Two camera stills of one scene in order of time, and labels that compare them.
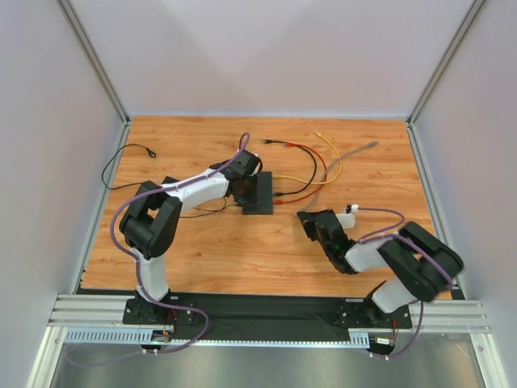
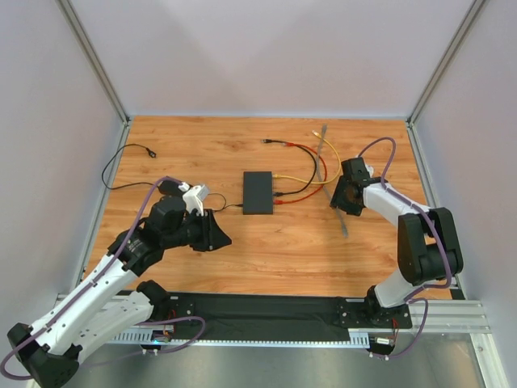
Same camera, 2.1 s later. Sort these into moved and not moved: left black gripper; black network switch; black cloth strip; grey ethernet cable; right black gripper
Moved: grey ethernet cable; right black gripper; left black gripper
Not moved: black cloth strip; black network switch
